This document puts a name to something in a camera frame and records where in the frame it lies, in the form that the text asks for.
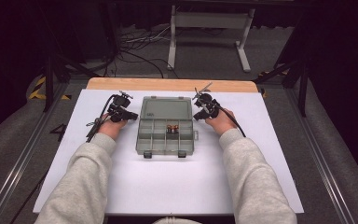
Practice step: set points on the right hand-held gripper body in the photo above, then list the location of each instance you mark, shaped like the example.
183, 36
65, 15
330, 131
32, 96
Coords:
211, 107

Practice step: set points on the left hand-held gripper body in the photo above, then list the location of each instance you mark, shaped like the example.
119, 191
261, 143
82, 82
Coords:
118, 112

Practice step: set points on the grey transparent compartment storage box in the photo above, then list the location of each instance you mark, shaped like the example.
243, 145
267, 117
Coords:
155, 140

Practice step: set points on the person's left hand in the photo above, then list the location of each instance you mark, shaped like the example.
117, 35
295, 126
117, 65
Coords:
112, 129

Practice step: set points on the person's right hand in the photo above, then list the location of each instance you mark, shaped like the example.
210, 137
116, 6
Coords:
222, 123

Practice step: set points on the black tripod stand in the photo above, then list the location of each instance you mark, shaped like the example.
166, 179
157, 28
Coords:
301, 81
49, 77

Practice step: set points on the white table cover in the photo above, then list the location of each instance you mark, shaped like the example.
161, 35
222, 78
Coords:
167, 186

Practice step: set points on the yellow and black floor tape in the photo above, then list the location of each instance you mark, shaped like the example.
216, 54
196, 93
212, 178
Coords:
38, 90

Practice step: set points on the person's grey sweatshirt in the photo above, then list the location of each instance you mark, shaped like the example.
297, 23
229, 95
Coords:
177, 221

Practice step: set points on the metal stand frame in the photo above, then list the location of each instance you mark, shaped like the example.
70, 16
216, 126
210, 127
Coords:
211, 20

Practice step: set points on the aluminium floor rail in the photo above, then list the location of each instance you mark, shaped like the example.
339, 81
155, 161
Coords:
18, 155
320, 161

